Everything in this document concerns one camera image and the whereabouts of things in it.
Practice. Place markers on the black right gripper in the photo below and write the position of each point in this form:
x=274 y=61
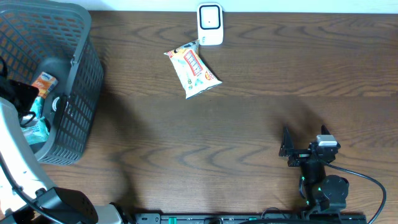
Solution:
x=299 y=155

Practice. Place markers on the yellow white snack bag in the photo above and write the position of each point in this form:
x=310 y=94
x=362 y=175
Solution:
x=192 y=72

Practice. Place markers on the teal wet wipe packet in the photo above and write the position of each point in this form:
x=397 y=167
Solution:
x=36 y=133

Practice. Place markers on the teal tissue pack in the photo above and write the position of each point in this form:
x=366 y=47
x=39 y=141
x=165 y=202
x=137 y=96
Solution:
x=37 y=107

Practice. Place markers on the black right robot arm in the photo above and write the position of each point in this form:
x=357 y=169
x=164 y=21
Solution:
x=323 y=193

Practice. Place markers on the white barcode scanner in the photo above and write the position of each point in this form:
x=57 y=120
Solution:
x=210 y=24

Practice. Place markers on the orange tissue pack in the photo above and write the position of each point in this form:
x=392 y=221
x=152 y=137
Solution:
x=45 y=83

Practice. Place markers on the dark grey plastic basket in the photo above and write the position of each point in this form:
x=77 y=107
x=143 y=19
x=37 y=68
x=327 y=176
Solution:
x=54 y=37

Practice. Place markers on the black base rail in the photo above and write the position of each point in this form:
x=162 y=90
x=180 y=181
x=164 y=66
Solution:
x=156 y=218

